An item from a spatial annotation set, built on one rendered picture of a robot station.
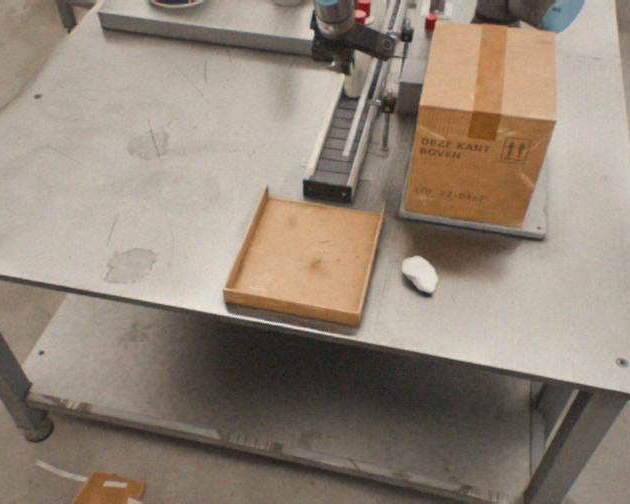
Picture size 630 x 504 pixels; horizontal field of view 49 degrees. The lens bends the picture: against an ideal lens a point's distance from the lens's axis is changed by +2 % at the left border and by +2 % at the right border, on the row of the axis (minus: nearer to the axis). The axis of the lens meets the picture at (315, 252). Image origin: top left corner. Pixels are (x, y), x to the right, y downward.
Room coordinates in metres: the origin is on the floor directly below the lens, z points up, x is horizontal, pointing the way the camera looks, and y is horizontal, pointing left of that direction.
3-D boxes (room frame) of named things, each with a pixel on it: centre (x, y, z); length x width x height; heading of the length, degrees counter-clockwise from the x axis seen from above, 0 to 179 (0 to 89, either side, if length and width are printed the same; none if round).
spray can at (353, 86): (1.41, -0.10, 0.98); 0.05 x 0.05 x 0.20
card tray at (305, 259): (0.91, 0.01, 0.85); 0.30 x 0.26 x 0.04; 167
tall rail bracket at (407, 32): (1.55, -0.21, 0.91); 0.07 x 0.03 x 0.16; 77
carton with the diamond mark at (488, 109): (1.14, -0.34, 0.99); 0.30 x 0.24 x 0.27; 168
